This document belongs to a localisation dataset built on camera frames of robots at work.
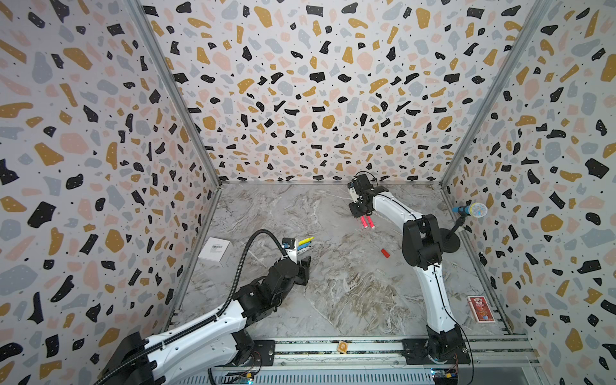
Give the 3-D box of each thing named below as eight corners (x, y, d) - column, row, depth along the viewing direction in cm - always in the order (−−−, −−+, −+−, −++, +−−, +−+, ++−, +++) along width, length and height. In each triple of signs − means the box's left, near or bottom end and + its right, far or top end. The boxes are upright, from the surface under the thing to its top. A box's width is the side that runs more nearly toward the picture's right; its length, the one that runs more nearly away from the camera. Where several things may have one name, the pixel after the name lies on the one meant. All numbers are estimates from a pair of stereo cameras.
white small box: (203, 264, 95) (197, 257, 91) (214, 244, 101) (209, 236, 97) (224, 267, 94) (219, 260, 90) (233, 247, 100) (229, 239, 96)
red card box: (477, 322, 82) (480, 320, 81) (467, 297, 88) (470, 295, 86) (491, 322, 82) (495, 321, 81) (481, 297, 88) (484, 295, 86)
